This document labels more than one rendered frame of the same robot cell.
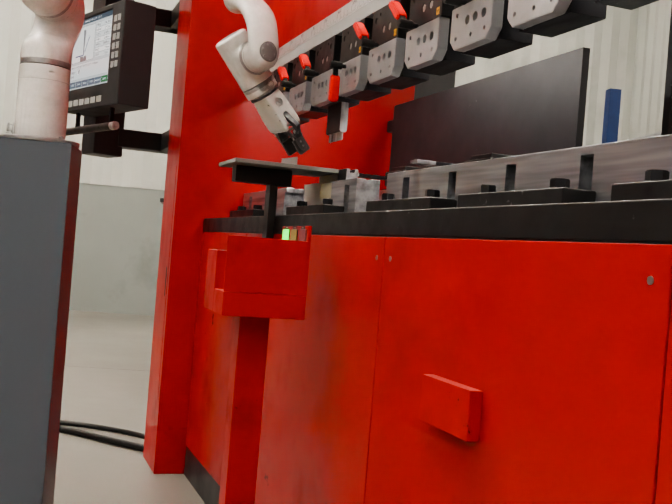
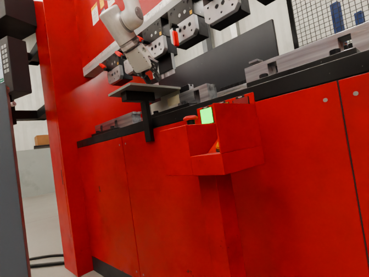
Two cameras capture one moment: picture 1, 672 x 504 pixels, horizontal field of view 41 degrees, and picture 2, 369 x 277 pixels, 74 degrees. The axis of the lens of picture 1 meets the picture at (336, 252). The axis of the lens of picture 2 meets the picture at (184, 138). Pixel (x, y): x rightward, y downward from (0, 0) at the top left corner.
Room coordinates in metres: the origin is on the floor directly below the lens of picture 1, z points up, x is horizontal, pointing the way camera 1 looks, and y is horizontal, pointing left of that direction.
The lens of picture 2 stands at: (1.23, 0.47, 0.73)
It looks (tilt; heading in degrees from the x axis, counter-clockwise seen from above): 2 degrees up; 336
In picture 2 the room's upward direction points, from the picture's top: 8 degrees counter-clockwise
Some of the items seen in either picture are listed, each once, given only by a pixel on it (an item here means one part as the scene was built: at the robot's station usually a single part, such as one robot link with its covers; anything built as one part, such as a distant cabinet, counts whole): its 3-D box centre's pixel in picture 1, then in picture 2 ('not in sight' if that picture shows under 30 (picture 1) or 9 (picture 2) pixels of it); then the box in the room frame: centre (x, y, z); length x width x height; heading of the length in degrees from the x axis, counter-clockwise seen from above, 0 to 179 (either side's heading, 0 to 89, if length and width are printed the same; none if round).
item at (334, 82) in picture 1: (336, 81); (175, 34); (2.14, 0.03, 1.20); 0.04 x 0.02 x 0.10; 110
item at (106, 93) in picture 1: (108, 61); (1, 73); (3.26, 0.88, 1.42); 0.45 x 0.12 x 0.36; 39
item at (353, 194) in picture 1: (338, 201); (180, 105); (2.26, 0.01, 0.92); 0.39 x 0.06 x 0.10; 20
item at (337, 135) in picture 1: (337, 123); (166, 66); (2.31, 0.02, 1.13); 0.10 x 0.02 x 0.10; 20
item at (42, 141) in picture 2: not in sight; (46, 141); (4.68, 0.79, 1.05); 0.30 x 0.28 x 0.14; 8
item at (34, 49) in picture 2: (164, 11); (26, 51); (3.44, 0.73, 1.66); 0.40 x 0.24 x 0.07; 20
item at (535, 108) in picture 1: (467, 155); (201, 88); (2.71, -0.37, 1.12); 1.13 x 0.02 x 0.44; 20
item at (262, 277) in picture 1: (255, 268); (208, 135); (1.78, 0.16, 0.75); 0.20 x 0.16 x 0.18; 18
